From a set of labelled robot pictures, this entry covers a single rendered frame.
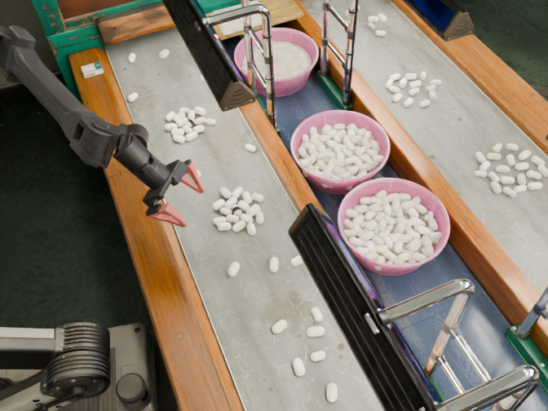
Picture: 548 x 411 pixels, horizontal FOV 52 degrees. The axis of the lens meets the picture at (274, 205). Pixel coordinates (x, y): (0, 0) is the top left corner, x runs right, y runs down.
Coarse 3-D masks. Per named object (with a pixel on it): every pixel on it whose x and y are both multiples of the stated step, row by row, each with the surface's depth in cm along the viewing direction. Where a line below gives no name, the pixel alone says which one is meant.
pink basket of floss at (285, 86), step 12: (276, 36) 186; (288, 36) 185; (300, 36) 183; (240, 48) 181; (312, 48) 180; (240, 60) 180; (312, 60) 180; (276, 84) 171; (288, 84) 172; (300, 84) 176; (276, 96) 178
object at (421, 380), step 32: (320, 224) 93; (320, 256) 92; (352, 256) 95; (320, 288) 91; (352, 288) 86; (352, 320) 85; (352, 352) 86; (384, 352) 80; (384, 384) 80; (416, 384) 76
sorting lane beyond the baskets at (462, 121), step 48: (336, 0) 198; (384, 0) 197; (384, 48) 180; (432, 48) 179; (384, 96) 166; (480, 96) 165; (432, 144) 154; (480, 144) 153; (528, 144) 152; (480, 192) 143; (528, 192) 142; (528, 240) 133
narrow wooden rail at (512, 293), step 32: (320, 32) 183; (352, 96) 167; (384, 128) 155; (416, 160) 147; (448, 192) 140; (480, 224) 134; (480, 256) 129; (512, 288) 123; (512, 320) 126; (544, 320) 118; (544, 352) 118
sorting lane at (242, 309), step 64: (128, 64) 181; (192, 64) 179; (192, 128) 161; (192, 192) 146; (256, 192) 146; (192, 256) 134; (256, 256) 134; (256, 320) 123; (256, 384) 114; (320, 384) 114
